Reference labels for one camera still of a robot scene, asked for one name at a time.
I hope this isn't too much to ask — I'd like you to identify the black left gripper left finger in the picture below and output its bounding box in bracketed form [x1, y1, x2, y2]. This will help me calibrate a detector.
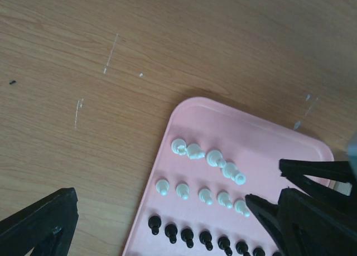
[1, 187, 79, 255]

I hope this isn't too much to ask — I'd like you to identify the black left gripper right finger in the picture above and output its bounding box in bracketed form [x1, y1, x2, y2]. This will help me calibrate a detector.
[277, 189, 356, 255]

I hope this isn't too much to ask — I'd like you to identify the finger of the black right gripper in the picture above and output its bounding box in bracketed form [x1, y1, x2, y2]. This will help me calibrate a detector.
[279, 159, 356, 203]
[245, 194, 284, 250]

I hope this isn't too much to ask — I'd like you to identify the white chess queen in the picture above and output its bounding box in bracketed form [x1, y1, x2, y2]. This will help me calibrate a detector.
[221, 162, 246, 185]

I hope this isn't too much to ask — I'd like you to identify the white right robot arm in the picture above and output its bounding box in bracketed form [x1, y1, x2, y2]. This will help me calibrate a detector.
[245, 136, 356, 255]

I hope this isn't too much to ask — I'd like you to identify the wooden chess board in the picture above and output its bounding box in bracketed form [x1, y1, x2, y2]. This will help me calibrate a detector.
[334, 181, 352, 196]

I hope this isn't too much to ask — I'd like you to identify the white chess bishop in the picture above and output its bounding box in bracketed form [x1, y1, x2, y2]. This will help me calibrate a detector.
[206, 149, 226, 168]

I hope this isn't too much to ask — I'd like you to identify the white chess knight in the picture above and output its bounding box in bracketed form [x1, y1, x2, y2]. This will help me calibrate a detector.
[187, 143, 205, 160]

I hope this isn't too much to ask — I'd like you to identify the pink plastic tray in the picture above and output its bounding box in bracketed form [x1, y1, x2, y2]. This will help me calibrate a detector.
[123, 97, 334, 255]

